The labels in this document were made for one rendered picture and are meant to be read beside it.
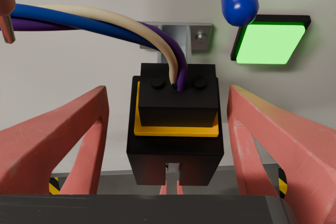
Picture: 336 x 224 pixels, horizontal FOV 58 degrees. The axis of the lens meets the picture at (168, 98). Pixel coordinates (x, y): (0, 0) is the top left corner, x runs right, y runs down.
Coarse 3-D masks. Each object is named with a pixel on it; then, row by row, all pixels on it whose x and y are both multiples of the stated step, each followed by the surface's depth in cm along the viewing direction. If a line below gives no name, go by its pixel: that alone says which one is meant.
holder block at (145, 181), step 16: (128, 128) 13; (128, 144) 13; (144, 144) 13; (160, 144) 13; (176, 144) 13; (192, 144) 13; (208, 144) 13; (144, 160) 14; (160, 160) 14; (176, 160) 14; (192, 160) 14; (208, 160) 14; (144, 176) 16; (160, 176) 16; (192, 176) 16; (208, 176) 16
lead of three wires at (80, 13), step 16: (16, 16) 7; (32, 16) 7; (48, 16) 7; (64, 16) 7; (80, 16) 7; (96, 16) 8; (112, 16) 8; (96, 32) 8; (112, 32) 8; (128, 32) 8; (144, 32) 8; (160, 32) 9; (160, 48) 9; (176, 48) 10; (176, 64) 10; (176, 80) 11
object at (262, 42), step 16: (256, 16) 18; (272, 16) 18; (288, 16) 18; (304, 16) 18; (240, 32) 19; (256, 32) 18; (272, 32) 18; (288, 32) 18; (304, 32) 19; (240, 48) 20; (256, 48) 19; (272, 48) 19; (288, 48) 19
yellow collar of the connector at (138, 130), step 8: (136, 96) 14; (136, 104) 13; (136, 112) 13; (136, 120) 13; (216, 120) 13; (136, 128) 13; (144, 128) 13; (152, 128) 13; (160, 128) 13; (168, 128) 13; (176, 128) 13; (184, 128) 13; (192, 128) 13; (200, 128) 13; (208, 128) 13; (216, 128) 13; (200, 136) 13; (208, 136) 13; (216, 136) 13
